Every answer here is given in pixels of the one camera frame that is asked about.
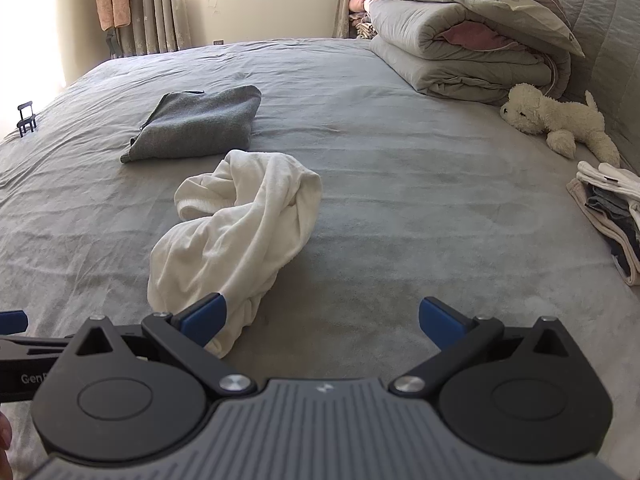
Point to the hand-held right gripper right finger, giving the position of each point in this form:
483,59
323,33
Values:
442,320

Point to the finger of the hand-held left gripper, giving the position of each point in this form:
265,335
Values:
12,321
30,348

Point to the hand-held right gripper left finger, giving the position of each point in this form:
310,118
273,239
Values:
205,317

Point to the white pants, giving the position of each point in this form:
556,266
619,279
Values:
240,240

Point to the stack of folded clothes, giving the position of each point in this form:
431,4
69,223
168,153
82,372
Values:
607,210

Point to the person's left hand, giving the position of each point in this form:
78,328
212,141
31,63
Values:
4,432

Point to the grey bed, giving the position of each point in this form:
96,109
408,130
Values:
400,210

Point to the folded grey sweater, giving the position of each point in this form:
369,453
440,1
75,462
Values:
195,120

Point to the black phone stand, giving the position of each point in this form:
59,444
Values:
26,122

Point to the white plush dog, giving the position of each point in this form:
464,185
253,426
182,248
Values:
560,117

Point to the folded grey duvet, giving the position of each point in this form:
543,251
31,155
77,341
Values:
425,27

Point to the striped cloth pile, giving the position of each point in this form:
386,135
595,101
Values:
361,25

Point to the pink cushion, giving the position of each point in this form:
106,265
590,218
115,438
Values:
357,3

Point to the grey quilted headboard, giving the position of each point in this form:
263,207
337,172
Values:
600,20

